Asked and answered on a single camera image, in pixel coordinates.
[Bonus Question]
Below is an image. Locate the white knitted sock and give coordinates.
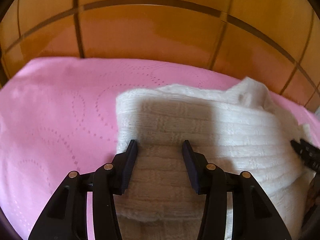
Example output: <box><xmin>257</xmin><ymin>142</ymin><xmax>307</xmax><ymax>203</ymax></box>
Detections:
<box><xmin>115</xmin><ymin>78</ymin><xmax>313</xmax><ymax>239</ymax></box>

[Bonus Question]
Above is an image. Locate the wooden wardrobe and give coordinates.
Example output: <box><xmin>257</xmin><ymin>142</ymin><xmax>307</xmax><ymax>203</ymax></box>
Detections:
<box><xmin>1</xmin><ymin>0</ymin><xmax>319</xmax><ymax>112</ymax></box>

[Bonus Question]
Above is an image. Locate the pink bed cover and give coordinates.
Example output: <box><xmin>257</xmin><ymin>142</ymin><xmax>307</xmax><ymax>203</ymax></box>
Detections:
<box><xmin>1</xmin><ymin>57</ymin><xmax>319</xmax><ymax>239</ymax></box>

